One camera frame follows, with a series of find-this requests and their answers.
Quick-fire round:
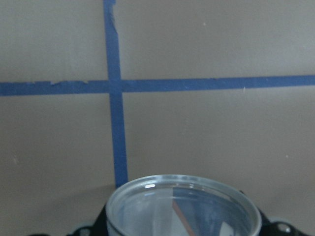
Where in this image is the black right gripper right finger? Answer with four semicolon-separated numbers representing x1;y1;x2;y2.
258;209;307;236

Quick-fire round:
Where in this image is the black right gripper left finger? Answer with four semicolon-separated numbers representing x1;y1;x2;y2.
71;206;108;236

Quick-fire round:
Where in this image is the tennis ball can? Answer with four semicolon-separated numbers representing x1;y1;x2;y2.
106;175;262;236

